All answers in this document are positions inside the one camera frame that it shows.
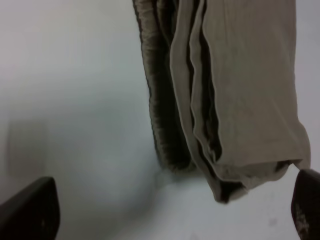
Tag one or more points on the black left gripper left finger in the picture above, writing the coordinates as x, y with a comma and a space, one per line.
33, 213

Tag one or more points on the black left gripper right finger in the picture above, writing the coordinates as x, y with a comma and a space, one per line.
305, 205

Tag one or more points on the khaki shorts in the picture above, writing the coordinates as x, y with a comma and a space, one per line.
222, 94

